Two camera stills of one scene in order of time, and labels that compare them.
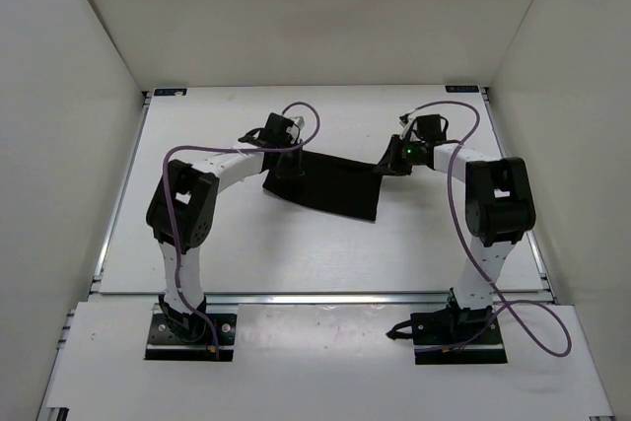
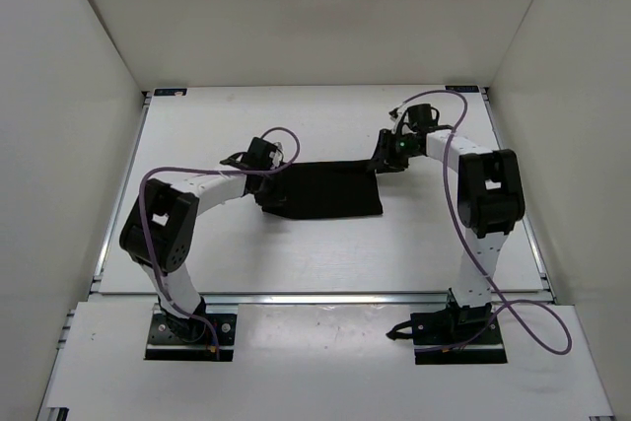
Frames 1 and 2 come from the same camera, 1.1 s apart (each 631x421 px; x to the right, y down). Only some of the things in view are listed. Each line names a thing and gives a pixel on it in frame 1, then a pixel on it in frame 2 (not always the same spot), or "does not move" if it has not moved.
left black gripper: [295, 171] → [274, 199]
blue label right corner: [462, 89] does not move
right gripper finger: [392, 153] → [384, 144]
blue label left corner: [169, 92] does not move
